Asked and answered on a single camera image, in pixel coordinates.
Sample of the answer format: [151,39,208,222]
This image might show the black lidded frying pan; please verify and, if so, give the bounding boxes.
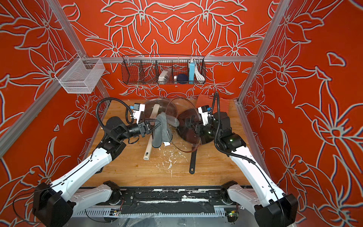
[177,109,207,174]

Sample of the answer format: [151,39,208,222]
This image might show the dark blue round object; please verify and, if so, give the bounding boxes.
[176,74,189,84]

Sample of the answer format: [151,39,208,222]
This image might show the brown pan with cream handle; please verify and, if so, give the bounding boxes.
[143,133,153,161]

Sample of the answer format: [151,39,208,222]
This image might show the black wire wall basket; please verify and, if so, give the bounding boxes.
[122,54,207,85]

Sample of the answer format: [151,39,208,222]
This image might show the white cables in basket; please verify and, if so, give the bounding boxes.
[194,66,206,84]

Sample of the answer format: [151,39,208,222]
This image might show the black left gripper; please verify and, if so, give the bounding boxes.
[118,119,163,143]

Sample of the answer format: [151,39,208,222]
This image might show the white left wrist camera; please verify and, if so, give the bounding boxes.
[130,103,145,124]

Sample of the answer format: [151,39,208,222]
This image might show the silver packet in basket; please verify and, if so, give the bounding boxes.
[158,68,172,85]

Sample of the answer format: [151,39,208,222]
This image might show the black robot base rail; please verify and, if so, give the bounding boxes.
[97,186,240,216]

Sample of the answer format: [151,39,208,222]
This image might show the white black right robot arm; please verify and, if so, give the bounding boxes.
[190,111,299,227]

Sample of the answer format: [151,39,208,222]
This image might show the glass lid with cream handle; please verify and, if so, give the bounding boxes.
[140,98,180,127]

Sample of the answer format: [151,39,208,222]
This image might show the orange plastic tool case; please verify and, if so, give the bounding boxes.
[195,94,230,117]

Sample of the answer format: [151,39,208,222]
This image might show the glass lid with black knob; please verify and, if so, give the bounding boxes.
[165,97,201,153]

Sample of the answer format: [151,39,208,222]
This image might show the light blue box in basket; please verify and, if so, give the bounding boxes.
[189,59,195,84]

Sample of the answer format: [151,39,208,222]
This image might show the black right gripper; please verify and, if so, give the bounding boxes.
[188,120,222,141]

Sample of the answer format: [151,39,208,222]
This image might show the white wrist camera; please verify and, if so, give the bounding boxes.
[130,103,145,124]
[198,105,212,126]

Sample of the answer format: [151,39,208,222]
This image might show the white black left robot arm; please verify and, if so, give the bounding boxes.
[32,117,156,227]

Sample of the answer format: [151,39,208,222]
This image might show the white wire mesh basket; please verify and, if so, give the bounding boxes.
[56,58,105,94]

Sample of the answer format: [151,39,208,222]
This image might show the grey cleaning cloth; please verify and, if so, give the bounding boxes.
[152,112,180,148]

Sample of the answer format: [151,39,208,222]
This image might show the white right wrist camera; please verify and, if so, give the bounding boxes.
[198,105,212,126]

